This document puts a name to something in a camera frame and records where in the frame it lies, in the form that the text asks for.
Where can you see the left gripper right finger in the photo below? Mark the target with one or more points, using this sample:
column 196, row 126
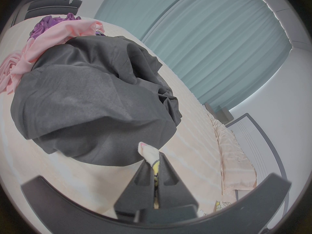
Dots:
column 175, row 191

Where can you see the pale pink striped pillow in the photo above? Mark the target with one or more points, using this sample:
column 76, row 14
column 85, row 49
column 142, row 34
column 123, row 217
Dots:
column 234, row 160

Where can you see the blue-green curtain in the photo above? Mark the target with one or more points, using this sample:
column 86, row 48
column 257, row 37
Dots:
column 219, row 45
column 126, row 8

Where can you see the black garment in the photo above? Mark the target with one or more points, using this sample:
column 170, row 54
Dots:
column 85, row 101

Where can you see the pink garment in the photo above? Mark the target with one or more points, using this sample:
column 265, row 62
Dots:
column 53, row 40

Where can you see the grey bedside table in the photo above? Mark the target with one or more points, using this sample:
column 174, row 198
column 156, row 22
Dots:
column 219, row 112

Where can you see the white printed pyjama top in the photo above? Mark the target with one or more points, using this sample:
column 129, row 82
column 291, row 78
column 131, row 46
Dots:
column 148, row 152

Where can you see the bed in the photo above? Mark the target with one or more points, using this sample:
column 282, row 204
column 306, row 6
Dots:
column 61, row 174

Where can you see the purple satin garment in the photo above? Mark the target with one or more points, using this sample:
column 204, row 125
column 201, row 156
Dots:
column 46, row 25

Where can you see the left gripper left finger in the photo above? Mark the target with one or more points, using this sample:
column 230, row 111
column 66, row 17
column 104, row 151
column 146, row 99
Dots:
column 137, row 194

